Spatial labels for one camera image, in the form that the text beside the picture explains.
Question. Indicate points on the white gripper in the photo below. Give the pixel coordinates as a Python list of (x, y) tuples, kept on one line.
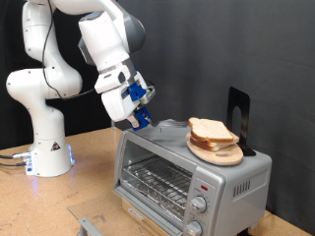
[(116, 105)]

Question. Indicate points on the metal spatula with blue block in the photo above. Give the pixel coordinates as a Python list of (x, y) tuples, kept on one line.
[(143, 118)]

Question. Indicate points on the white bread slice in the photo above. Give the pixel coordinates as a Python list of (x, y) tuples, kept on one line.
[(234, 138), (210, 129)]

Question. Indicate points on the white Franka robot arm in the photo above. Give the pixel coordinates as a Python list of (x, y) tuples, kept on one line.
[(42, 85)]

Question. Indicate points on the foil lined oven tray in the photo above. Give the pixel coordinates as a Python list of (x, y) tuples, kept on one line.
[(147, 193)]

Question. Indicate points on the silver toaster oven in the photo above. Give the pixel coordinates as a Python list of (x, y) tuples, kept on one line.
[(242, 203)]

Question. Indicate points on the vertical metal pole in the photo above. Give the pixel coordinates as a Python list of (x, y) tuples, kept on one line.
[(113, 124)]

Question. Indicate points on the round wooden cutting board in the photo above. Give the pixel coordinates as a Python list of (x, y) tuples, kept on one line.
[(223, 159)]

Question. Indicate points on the silver temperature knob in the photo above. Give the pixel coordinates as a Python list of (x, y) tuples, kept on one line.
[(198, 204)]

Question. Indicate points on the black metal bookend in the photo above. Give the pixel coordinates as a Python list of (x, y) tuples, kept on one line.
[(238, 96)]

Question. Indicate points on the silver timer knob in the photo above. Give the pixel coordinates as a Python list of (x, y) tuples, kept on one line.
[(193, 228)]

